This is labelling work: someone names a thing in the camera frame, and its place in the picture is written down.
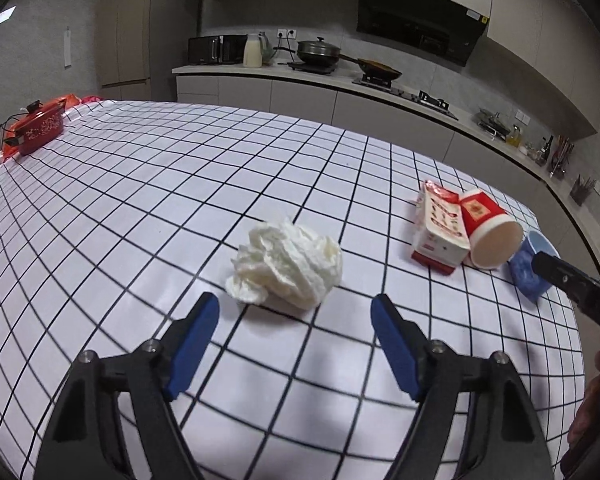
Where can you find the black frying pan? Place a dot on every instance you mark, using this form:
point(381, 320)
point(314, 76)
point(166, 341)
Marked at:
point(377, 69)

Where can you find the red cooking pot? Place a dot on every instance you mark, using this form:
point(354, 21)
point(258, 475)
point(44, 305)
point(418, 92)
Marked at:
point(35, 127)

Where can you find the white jug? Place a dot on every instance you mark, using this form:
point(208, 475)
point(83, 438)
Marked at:
point(252, 52)

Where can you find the white checked tablecloth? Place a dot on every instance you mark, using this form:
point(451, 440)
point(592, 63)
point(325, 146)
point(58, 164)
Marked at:
point(180, 185)

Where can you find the ceiling light panel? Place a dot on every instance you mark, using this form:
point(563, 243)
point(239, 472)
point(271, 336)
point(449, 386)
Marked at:
point(5, 15)

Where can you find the white wall socket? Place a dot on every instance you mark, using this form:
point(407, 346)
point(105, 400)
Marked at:
point(287, 32)

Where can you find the black microwave oven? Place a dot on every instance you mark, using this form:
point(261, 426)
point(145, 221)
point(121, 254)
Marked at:
point(215, 50)

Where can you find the beige refrigerator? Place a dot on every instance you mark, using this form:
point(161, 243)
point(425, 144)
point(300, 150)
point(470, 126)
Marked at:
point(130, 35)

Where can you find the yellow oil bottle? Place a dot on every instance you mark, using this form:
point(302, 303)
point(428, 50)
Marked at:
point(515, 136)

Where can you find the black range hood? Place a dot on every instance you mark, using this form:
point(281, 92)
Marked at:
point(415, 20)

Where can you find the black gas stove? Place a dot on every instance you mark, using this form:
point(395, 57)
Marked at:
point(410, 95)

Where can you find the person's right hand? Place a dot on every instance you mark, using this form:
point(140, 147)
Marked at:
point(587, 405)

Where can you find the white wall switch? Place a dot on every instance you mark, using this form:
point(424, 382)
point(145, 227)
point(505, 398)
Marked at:
point(523, 117)

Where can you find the red paper cup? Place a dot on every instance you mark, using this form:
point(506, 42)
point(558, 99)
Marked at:
point(480, 215)

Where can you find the white wall panel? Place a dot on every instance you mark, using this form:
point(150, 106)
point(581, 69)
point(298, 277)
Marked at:
point(67, 47)

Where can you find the red white carton box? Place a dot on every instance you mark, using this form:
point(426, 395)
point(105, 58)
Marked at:
point(440, 230)

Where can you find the black induction cooker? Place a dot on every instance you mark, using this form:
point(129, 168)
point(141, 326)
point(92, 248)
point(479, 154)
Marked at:
point(310, 66)

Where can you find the glass kettle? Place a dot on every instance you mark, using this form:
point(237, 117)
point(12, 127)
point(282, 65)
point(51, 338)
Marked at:
point(267, 47)

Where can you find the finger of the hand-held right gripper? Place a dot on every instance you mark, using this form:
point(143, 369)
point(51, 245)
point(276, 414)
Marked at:
point(560, 275)

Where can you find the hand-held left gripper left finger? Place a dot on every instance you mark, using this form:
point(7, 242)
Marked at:
point(192, 345)

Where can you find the blue patterned paper cup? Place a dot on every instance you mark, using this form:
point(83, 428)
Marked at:
point(522, 272)

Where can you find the utensil holder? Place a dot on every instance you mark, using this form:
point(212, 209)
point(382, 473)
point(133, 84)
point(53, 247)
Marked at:
point(562, 160)

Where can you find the metal dish rack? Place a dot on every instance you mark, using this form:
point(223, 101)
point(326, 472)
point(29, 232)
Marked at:
point(492, 124)

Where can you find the chopstick holder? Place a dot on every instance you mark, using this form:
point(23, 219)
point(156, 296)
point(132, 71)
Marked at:
point(581, 192)

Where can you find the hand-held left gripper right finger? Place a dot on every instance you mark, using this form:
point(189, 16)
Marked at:
point(395, 345)

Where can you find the lidded black wok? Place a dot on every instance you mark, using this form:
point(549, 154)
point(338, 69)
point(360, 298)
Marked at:
point(317, 51)

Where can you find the dark glass bottle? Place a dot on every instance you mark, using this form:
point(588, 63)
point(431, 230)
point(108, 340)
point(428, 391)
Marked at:
point(549, 152)

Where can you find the white tissue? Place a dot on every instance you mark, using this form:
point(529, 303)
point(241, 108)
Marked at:
point(285, 265)

